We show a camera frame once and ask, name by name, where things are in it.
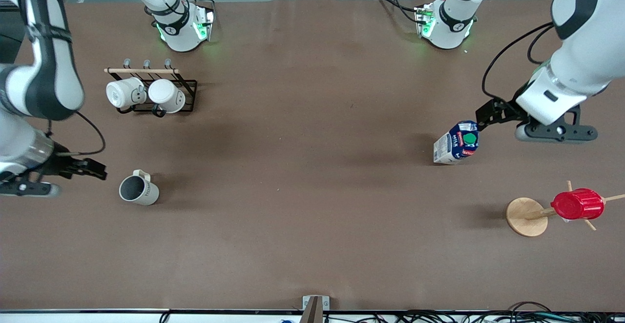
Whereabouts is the black cable bundle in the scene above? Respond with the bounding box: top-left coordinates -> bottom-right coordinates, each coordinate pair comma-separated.
391,302 -> 625,323

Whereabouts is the black base power cable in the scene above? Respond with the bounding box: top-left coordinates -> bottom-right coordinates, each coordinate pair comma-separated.
374,0 -> 422,25

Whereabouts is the blue white milk carton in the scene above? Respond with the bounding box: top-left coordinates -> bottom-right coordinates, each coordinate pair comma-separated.
433,121 -> 480,166

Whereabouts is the short black left arm cable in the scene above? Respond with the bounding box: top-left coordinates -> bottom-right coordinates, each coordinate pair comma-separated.
527,26 -> 554,65

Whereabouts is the white mug with HOME print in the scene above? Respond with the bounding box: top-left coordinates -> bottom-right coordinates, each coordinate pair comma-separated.
119,169 -> 160,206

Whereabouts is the long black left arm cable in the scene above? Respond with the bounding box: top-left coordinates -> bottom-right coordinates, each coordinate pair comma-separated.
482,22 -> 555,102

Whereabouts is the grey metal camera mount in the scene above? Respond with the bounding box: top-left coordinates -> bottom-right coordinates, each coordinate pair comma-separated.
302,295 -> 331,323

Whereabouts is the wooden mug tree stand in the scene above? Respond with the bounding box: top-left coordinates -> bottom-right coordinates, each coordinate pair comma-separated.
506,181 -> 625,238

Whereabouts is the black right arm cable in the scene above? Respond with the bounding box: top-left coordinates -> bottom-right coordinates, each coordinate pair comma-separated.
46,111 -> 106,157

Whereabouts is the white ceramic mug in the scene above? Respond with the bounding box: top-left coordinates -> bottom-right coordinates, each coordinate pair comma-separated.
106,77 -> 147,110
148,79 -> 187,114

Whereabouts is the red ribbed plastic cup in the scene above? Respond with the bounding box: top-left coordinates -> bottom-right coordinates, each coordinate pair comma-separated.
551,188 -> 605,222

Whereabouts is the black wire mug rack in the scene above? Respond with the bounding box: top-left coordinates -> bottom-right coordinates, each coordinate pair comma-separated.
104,59 -> 198,118

